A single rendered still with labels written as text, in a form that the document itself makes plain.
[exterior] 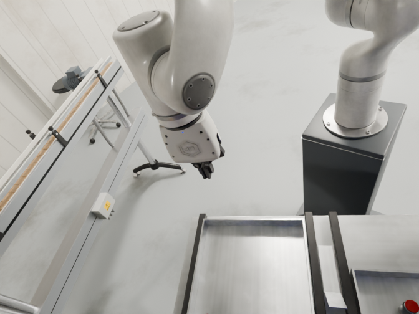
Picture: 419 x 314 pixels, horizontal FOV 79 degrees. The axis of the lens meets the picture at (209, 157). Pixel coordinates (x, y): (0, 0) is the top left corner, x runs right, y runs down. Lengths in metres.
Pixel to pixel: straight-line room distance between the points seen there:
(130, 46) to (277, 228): 0.54
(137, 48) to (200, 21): 0.10
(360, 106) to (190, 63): 0.66
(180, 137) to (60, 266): 1.08
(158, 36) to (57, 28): 3.01
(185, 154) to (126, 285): 1.45
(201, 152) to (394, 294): 0.47
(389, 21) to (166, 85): 0.54
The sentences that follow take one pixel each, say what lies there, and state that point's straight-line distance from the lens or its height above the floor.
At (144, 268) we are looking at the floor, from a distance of 1.84.
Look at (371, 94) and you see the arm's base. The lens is 0.87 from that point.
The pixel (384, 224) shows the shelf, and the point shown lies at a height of 0.88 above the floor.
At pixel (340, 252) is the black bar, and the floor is 0.90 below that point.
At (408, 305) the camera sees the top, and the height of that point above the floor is 0.93.
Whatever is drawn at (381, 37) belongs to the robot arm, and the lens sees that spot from 0.75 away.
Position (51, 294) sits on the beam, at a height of 0.53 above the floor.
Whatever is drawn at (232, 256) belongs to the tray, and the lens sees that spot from 0.69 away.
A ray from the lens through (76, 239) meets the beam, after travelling 1.46.
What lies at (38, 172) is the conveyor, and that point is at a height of 0.92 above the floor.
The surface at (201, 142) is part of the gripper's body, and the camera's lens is 0.46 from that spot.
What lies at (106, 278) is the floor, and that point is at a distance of 1.96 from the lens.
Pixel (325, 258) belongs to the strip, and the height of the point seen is 0.88.
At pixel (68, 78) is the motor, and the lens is 1.99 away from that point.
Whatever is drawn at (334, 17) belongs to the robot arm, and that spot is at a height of 1.21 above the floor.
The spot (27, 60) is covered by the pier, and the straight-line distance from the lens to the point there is 3.14.
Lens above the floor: 1.51
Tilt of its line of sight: 45 degrees down
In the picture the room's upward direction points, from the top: 22 degrees counter-clockwise
